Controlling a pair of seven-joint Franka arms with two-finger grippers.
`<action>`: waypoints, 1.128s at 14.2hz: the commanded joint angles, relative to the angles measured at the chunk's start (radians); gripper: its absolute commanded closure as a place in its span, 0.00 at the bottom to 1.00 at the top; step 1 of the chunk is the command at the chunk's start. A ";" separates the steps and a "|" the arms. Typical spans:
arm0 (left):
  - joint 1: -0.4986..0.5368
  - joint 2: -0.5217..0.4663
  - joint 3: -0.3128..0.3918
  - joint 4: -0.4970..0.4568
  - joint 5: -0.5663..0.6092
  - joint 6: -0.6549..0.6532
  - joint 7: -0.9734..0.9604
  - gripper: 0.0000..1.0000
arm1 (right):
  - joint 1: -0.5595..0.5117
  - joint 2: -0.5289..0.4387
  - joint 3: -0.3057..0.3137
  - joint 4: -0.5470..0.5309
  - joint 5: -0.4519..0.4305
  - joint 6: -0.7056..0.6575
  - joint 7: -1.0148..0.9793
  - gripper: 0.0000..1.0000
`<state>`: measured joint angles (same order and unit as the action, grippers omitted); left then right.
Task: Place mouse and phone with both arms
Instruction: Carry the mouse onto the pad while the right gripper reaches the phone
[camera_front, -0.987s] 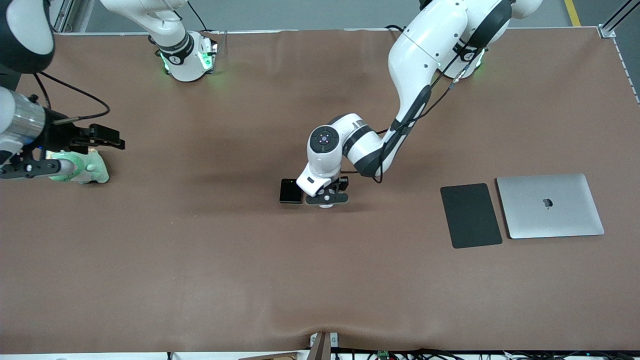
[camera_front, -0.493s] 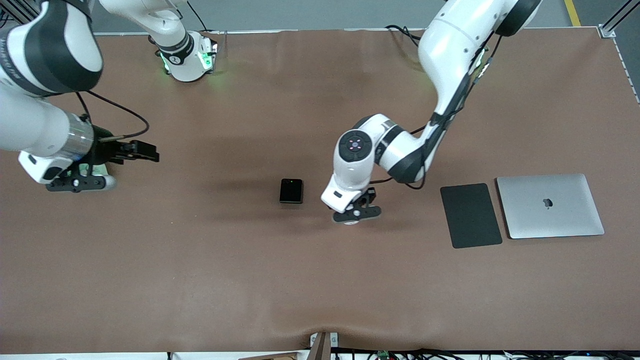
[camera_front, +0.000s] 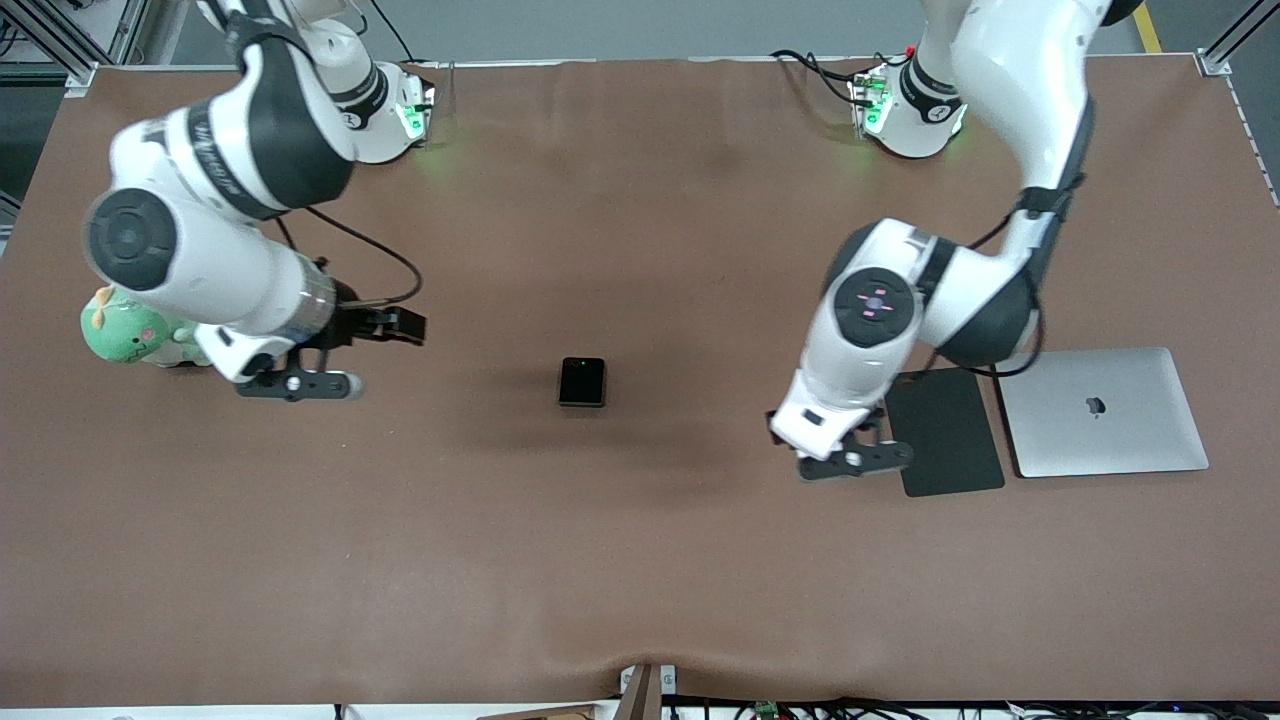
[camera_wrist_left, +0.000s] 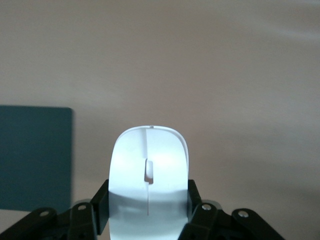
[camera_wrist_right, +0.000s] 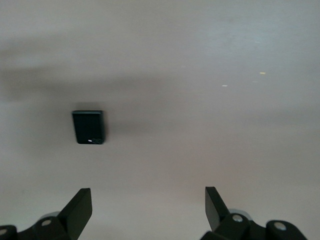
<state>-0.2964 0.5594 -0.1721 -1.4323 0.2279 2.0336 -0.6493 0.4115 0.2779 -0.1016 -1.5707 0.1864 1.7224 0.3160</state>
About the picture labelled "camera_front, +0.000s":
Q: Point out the brown post with grey brackets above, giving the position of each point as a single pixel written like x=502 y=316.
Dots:
x=645 y=695

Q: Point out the green plush dinosaur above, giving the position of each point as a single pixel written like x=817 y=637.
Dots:
x=125 y=335

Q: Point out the brown table cover cloth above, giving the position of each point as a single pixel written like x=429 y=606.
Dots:
x=640 y=560

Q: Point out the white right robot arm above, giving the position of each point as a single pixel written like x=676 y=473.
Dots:
x=200 y=260

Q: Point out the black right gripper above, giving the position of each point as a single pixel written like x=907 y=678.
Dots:
x=352 y=318

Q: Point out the aluminium frame profile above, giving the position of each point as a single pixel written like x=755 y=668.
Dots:
x=1215 y=62
x=78 y=75

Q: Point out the silver closed laptop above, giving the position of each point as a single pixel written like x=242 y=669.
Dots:
x=1130 y=440

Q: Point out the black mouse pad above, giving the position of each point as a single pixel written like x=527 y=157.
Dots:
x=950 y=440

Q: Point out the black phone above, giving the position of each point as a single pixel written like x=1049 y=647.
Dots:
x=582 y=382

